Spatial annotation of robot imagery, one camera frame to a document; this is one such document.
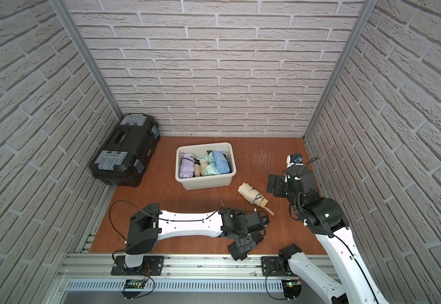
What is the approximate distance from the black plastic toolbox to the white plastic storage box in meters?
0.20

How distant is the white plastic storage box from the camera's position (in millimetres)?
890

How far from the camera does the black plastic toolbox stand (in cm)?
87
